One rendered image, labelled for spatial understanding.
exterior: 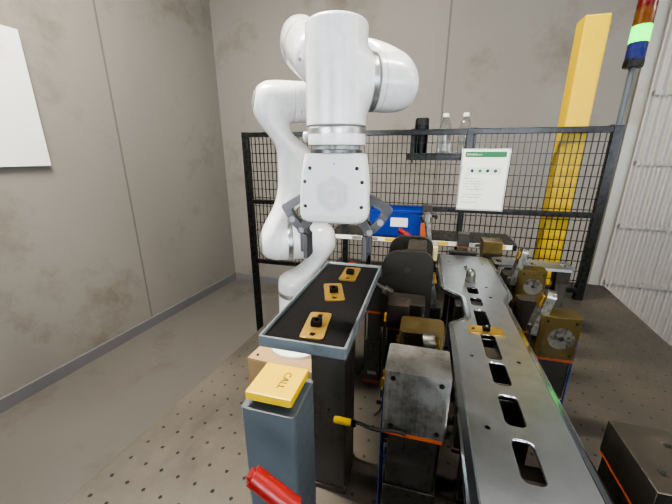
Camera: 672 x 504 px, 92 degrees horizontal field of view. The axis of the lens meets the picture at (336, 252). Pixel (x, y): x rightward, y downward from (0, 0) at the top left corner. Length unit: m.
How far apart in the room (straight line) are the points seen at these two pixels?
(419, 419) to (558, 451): 0.21
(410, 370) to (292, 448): 0.21
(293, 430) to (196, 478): 0.57
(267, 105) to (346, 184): 0.47
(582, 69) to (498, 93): 1.13
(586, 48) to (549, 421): 1.64
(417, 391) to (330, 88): 0.45
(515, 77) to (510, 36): 0.28
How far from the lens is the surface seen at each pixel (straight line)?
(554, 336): 1.00
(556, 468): 0.64
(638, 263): 3.34
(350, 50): 0.47
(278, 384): 0.43
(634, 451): 0.68
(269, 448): 0.47
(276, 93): 0.89
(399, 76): 0.49
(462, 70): 3.05
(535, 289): 1.32
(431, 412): 0.58
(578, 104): 1.96
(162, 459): 1.05
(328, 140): 0.45
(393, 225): 1.66
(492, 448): 0.62
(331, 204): 0.47
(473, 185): 1.83
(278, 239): 0.95
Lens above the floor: 1.43
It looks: 17 degrees down
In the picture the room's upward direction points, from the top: straight up
